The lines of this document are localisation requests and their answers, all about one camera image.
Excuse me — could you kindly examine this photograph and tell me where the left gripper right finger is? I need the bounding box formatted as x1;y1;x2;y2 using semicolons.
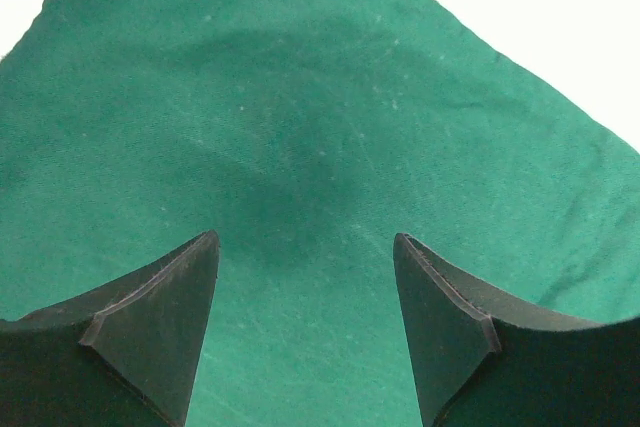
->
393;233;639;426

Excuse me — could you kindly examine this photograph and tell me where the dark green surgical cloth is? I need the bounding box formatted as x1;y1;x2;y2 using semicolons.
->
1;0;639;426

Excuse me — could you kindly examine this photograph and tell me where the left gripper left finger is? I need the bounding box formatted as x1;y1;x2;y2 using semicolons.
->
1;231;219;426

